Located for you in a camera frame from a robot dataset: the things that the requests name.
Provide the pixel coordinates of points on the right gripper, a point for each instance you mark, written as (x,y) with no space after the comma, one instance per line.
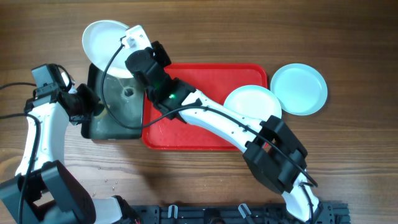
(161,53)

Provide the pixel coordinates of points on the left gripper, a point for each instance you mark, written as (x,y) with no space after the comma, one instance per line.
(92,99)

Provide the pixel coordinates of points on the green yellow sponge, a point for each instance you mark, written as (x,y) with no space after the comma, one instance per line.
(100,111)

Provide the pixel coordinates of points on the white round plate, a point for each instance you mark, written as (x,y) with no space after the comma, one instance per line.
(100,41)

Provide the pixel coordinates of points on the light blue plate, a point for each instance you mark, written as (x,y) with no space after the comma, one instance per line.
(300,89)
(254,101)

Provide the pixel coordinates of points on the light blue plate front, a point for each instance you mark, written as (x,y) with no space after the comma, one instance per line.
(300,89)

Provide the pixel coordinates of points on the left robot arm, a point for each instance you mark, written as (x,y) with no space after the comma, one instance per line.
(43,190)

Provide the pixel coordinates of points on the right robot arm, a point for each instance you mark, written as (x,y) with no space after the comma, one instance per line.
(274,155)

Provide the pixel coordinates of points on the black metal tray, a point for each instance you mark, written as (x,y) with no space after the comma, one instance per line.
(125,99)

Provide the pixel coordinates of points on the red plastic tray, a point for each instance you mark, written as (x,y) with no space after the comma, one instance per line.
(216,81)

